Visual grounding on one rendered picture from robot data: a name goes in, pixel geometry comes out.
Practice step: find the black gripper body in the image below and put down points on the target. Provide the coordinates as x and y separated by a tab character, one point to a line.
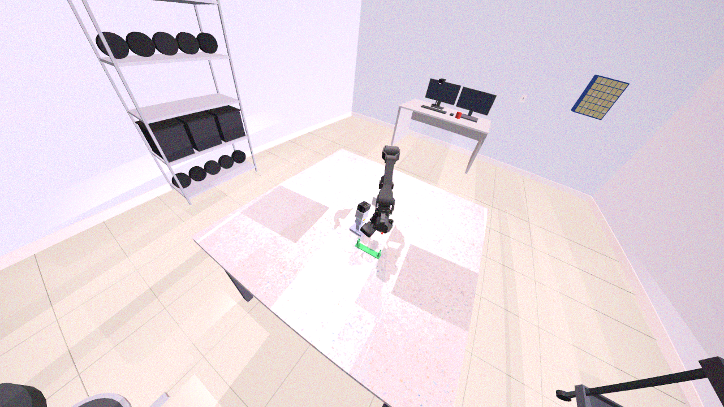
369	229

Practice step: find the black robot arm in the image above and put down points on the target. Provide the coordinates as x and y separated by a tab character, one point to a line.
385	198

